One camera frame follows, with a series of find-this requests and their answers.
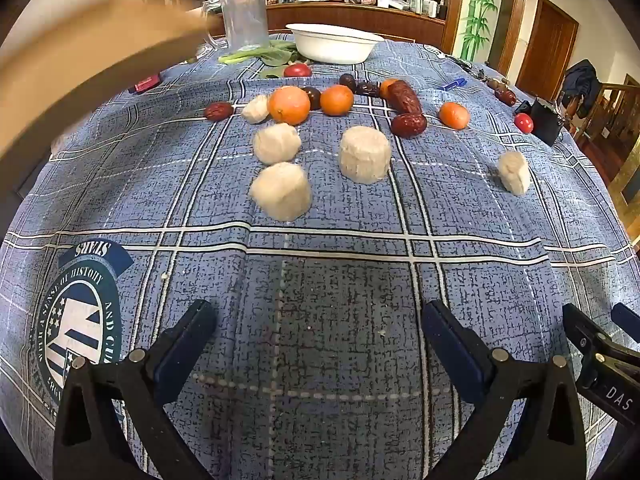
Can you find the blue plaid tablecloth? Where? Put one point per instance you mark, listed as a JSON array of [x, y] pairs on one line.
[[320, 240]]

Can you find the small red tomato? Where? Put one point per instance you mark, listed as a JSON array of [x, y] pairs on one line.
[[523, 123]]

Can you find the large red jujube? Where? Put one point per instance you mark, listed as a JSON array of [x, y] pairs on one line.
[[404, 96]]

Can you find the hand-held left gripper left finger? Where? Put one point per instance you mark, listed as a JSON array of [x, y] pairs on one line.
[[182, 350]]

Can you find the dark purple plum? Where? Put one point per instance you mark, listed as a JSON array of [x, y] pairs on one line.
[[347, 82], [313, 98]]

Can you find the wooden chair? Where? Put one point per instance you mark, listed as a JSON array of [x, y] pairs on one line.
[[612, 110]]

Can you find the dark jar with red label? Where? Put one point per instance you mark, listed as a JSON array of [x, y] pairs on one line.
[[145, 83]]

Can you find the loose green leaf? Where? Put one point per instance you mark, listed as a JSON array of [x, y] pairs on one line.
[[270, 72]]

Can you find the dark jacket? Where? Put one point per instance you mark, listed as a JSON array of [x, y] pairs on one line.
[[582, 82]]

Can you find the green bok choy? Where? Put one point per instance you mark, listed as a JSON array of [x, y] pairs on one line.
[[260, 53]]

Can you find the blue pen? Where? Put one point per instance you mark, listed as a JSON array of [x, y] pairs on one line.
[[454, 84]]

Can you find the white yam piece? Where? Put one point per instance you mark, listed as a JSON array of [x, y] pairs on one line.
[[514, 172]]

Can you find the clear glass mug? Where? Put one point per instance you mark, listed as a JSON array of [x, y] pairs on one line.
[[245, 15]]

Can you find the green bamboo wall decal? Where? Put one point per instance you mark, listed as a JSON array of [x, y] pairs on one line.
[[477, 10]]

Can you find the wooden counter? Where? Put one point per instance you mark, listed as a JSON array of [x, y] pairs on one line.
[[350, 15]]

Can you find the peeled white banana chunk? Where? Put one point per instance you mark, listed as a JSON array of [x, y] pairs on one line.
[[256, 110], [276, 144]]

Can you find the small black box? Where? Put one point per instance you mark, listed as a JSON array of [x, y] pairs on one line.
[[547, 120]]

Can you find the white bowl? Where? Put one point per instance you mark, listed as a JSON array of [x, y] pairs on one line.
[[332, 45]]

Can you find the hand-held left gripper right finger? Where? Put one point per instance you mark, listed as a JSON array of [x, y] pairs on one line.
[[452, 350]]

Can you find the small orange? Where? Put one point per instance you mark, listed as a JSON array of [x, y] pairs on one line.
[[336, 100], [454, 115], [386, 87]]

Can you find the brown wooden door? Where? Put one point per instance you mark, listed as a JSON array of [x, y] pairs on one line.
[[547, 50]]

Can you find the white yam chunk front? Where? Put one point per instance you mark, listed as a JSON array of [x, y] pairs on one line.
[[281, 192]]

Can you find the dark dried date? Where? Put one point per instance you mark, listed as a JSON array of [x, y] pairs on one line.
[[367, 89]]

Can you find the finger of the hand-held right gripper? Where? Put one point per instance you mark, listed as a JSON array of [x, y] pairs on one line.
[[586, 340], [629, 322]]

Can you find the large orange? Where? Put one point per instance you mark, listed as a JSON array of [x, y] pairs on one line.
[[289, 105]]

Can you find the brown cardboard box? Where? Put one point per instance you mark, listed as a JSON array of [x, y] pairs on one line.
[[75, 50]]

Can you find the white yam cylinder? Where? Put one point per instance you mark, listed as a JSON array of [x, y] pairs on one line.
[[365, 155]]

